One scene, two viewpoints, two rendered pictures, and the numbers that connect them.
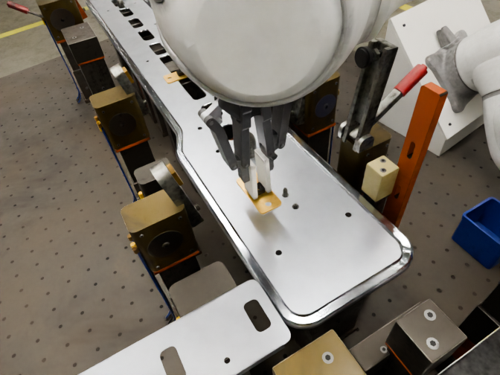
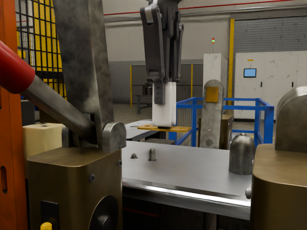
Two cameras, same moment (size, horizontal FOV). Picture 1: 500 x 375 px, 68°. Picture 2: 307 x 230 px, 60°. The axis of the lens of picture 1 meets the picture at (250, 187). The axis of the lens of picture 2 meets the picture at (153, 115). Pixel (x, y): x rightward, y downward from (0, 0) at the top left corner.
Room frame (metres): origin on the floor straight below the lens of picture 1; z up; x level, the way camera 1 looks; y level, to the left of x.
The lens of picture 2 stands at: (0.68, -0.31, 1.11)
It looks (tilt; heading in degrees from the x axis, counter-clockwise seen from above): 7 degrees down; 138
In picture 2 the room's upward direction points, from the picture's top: straight up
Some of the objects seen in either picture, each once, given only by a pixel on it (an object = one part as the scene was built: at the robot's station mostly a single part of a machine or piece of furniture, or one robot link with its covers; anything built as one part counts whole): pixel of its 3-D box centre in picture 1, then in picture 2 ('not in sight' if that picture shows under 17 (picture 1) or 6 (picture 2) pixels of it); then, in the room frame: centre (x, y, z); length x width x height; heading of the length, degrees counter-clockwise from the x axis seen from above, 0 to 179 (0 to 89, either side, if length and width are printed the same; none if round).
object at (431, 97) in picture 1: (393, 213); (13, 229); (0.37, -0.24, 0.95); 0.03 x 0.01 x 0.50; 24
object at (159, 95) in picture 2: (272, 153); (157, 87); (0.39, -0.04, 1.11); 0.03 x 0.01 x 0.05; 114
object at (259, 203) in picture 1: (257, 190); (164, 125); (0.38, -0.01, 1.04); 0.08 x 0.04 x 0.01; 24
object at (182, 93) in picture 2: not in sight; (175, 86); (-7.72, 8.77, 1.00); 4.54 x 0.14 x 2.00; 31
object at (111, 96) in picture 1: (131, 157); not in sight; (0.69, 0.28, 0.87); 0.12 x 0.07 x 0.35; 114
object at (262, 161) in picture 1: (263, 171); (161, 104); (0.39, -0.02, 1.08); 0.03 x 0.01 x 0.07; 24
